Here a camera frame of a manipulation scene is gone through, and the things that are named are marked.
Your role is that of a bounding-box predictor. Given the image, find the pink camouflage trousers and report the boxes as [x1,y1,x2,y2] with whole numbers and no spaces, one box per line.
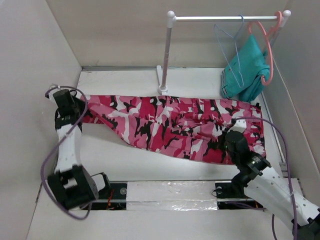
[83,95,266,165]

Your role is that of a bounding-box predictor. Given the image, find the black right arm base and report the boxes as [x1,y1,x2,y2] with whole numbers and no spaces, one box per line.
[211,181,264,211]

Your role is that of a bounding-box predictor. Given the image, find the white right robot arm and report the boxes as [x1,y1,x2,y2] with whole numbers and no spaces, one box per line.
[224,130,320,240]

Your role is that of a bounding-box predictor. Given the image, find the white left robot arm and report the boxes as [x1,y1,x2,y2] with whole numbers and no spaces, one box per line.
[46,88,112,210]

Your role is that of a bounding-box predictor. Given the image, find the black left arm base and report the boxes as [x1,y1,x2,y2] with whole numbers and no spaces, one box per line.
[91,181,128,211]

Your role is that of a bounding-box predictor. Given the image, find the pink plastic hanger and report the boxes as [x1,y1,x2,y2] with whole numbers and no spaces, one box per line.
[247,11,286,86]

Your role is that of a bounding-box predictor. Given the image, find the teal garment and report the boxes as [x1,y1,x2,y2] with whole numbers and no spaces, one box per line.
[221,34,270,102]

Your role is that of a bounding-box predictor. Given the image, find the white clothes rack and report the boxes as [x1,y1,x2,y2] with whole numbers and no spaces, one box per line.
[156,8,291,95]

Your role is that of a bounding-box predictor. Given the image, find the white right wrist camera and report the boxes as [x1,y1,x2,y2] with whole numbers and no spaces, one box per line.
[228,119,247,134]

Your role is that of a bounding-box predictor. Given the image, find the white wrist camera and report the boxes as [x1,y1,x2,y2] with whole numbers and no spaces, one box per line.
[44,84,62,102]
[228,119,247,134]

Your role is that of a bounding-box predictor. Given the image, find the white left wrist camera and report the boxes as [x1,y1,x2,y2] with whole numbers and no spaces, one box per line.
[44,84,62,102]

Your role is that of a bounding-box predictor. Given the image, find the blue wire hanger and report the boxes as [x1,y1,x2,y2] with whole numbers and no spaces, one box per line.
[213,14,245,89]

